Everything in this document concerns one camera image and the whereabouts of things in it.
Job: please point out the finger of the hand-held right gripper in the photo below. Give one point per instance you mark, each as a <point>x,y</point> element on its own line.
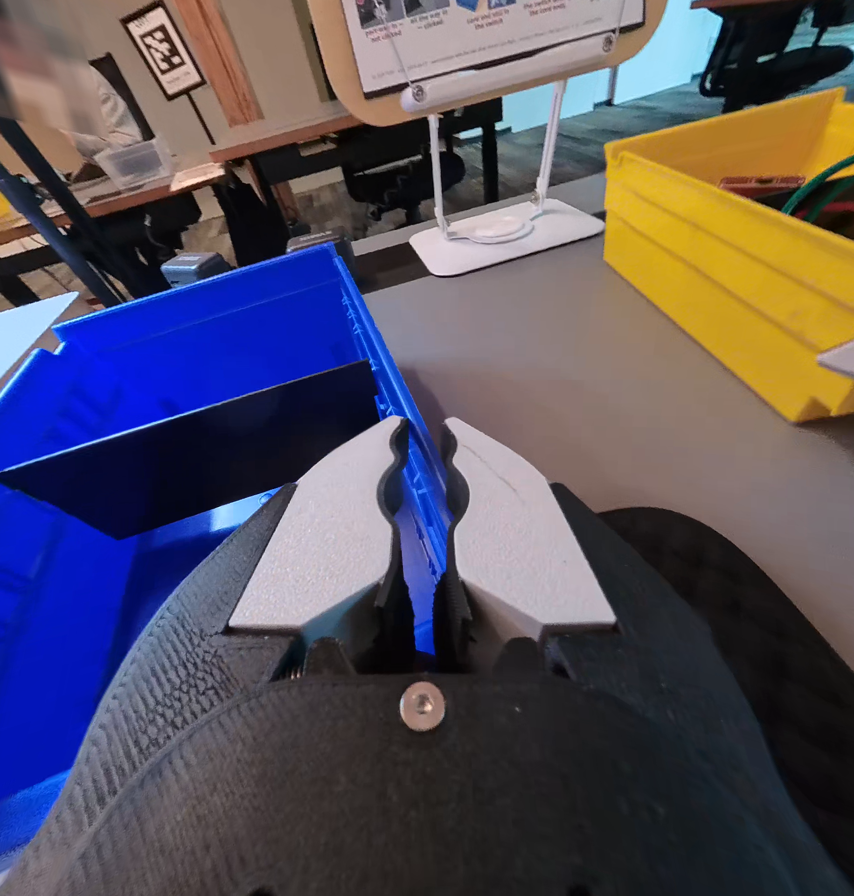
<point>853,360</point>

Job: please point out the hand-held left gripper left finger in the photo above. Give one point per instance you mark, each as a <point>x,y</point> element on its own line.
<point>315,546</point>

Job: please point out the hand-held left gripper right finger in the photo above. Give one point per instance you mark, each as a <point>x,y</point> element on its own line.
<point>525,546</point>

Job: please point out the yellow plastic bin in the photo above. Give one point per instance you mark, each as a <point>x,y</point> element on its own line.
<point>713,280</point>

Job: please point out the red ethernet splitter box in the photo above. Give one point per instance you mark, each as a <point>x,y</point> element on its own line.
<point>759,183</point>

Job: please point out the blue plastic bin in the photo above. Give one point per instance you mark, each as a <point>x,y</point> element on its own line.
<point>49,560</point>

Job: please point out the black bin divider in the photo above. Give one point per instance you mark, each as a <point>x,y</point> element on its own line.
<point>224,448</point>

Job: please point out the black foam mat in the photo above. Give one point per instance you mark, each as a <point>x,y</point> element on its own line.
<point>783,665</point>

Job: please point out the grey electronic device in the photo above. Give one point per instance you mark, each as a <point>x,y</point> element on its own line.
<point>320,243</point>
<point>192,269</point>

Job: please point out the black office chair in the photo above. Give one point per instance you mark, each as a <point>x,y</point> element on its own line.
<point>783,63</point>
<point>399,178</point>

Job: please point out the wooden desk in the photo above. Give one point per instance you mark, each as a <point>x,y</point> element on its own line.
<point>189,175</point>

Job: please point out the black tripod pole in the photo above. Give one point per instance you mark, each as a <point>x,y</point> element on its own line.
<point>49,224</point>

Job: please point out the clear plastic container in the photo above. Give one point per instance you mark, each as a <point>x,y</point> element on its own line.
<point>136,164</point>

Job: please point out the instruction sign board on stand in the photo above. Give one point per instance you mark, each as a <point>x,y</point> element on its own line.
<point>490,70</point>

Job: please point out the fiducial marker sign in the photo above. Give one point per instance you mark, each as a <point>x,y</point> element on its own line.
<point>162,49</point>

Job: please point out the wooden post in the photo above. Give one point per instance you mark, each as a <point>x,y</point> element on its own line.
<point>220,63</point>

